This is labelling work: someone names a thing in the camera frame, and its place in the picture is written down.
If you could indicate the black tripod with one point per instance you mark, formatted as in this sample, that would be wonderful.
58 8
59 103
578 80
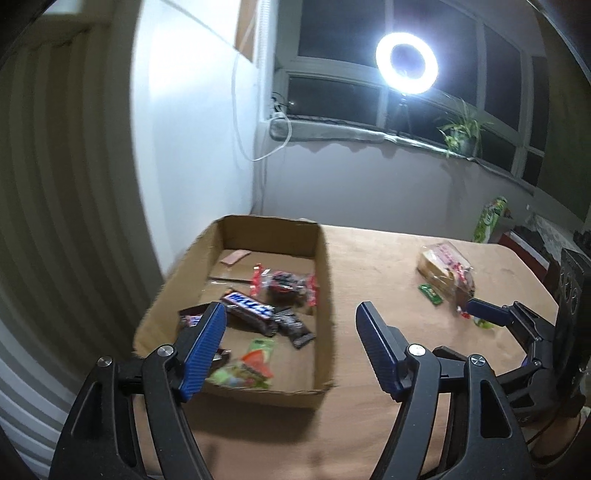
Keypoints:
403 115

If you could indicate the green carton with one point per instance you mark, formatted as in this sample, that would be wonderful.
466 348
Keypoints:
490 219

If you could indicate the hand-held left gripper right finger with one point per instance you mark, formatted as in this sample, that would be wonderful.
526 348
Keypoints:
376 348

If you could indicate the grey windowsill cover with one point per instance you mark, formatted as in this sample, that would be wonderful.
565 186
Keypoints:
332 134

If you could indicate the brown chocolate bar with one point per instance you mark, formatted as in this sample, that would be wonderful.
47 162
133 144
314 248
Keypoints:
249 310

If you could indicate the watermelon print candy packet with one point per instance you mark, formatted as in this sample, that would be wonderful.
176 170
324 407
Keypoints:
258 357

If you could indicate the white cabinet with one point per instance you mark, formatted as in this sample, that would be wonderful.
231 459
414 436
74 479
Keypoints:
194 138

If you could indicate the cardboard box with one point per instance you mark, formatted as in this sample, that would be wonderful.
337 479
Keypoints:
318 295

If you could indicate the green clear candy packet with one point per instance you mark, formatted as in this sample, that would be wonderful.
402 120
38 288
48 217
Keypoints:
231 377

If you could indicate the white power strip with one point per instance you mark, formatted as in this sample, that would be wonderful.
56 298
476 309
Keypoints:
279 113

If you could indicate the red box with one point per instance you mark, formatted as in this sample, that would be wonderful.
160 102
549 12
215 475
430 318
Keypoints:
521 251

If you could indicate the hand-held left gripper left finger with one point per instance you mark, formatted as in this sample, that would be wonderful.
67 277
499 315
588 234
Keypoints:
205 350

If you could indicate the black snack packet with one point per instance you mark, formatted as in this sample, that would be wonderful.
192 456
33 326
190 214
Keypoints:
295 327

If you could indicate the sliced bread packet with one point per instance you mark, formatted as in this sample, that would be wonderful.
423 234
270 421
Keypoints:
436 267

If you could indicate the white lace cloth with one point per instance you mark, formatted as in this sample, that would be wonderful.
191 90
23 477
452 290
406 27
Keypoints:
554 230

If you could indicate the small green candy packet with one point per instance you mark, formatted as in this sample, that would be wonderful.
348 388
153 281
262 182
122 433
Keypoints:
429 294

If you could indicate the potted spider plant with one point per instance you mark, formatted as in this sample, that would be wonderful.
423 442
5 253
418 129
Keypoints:
461 134

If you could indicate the red clear snack packet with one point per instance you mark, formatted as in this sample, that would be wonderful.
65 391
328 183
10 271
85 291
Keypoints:
288 286

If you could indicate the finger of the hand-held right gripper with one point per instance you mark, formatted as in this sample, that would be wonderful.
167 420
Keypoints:
485 308
531 318

